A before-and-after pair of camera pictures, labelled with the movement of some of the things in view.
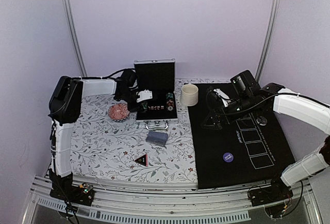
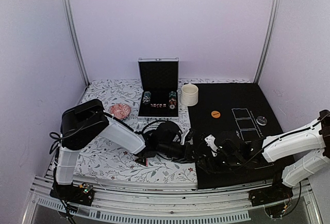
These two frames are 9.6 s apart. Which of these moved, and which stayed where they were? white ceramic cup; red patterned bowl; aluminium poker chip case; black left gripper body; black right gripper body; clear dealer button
Moved: black right gripper body; black left gripper body
Stayed: clear dealer button; aluminium poker chip case; red patterned bowl; white ceramic cup
